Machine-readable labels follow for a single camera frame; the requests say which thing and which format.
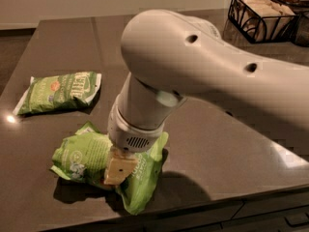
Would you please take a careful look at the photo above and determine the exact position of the dark green kettle chip bag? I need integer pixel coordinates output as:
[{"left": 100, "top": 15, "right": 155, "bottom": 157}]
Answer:
[{"left": 13, "top": 72, "right": 101, "bottom": 115}]

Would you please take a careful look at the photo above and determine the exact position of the dark cabinet drawer handle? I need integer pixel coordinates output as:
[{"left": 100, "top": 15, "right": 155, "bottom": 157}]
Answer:
[{"left": 285, "top": 213, "right": 309, "bottom": 227}]

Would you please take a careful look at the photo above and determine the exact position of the light green rice chip bag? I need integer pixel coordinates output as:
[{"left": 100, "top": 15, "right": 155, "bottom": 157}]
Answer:
[{"left": 50, "top": 122, "right": 169, "bottom": 215}]

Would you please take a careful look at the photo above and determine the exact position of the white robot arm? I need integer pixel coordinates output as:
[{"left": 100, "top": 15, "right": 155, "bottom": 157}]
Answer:
[{"left": 104, "top": 10, "right": 309, "bottom": 185}]

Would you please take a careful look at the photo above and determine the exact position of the black wire napkin basket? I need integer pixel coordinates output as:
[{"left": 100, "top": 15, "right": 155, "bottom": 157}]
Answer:
[{"left": 228, "top": 0, "right": 296, "bottom": 44}]

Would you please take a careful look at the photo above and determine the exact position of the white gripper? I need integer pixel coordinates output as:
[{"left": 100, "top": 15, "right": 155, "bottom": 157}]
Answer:
[{"left": 103, "top": 94, "right": 165, "bottom": 187}]

